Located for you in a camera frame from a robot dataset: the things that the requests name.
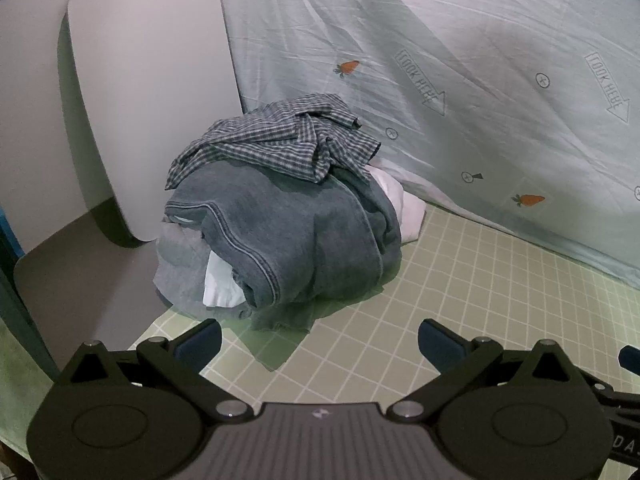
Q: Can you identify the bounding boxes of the white rounded board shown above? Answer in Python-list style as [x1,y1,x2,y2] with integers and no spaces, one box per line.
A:
[67,0,246,250]

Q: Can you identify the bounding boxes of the blue-grey denim garment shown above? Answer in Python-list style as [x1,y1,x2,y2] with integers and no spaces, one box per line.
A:
[164,162,405,333]

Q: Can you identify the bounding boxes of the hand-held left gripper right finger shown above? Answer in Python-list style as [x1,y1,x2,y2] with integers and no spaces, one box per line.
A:
[385,318,601,423]

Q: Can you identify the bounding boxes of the dark blue rail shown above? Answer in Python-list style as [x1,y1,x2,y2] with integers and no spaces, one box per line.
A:
[0,205,63,386]

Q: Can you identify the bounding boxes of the white garment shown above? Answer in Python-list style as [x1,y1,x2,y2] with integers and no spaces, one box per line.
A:
[367,162,427,247]
[201,250,248,308]

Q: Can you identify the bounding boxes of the green fuzzy rug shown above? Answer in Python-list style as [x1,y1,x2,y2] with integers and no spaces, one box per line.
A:
[0,310,58,463]

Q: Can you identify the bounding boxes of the green grid mat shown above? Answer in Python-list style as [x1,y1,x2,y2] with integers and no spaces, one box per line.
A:
[127,205,640,411]

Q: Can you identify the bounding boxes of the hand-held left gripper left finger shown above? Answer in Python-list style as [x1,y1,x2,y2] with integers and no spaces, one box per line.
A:
[52,318,258,424]

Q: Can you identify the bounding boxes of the light blue printed sheet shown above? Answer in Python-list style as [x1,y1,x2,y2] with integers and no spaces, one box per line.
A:
[82,0,640,286]

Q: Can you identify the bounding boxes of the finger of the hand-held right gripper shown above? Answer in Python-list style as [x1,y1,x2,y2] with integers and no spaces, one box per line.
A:
[582,345,640,412]

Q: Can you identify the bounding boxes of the grey garment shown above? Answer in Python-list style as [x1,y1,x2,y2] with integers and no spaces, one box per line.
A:
[154,220,251,320]

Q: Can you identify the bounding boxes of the blue checked shirt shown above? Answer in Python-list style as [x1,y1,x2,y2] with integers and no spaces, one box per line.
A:
[165,92,383,192]

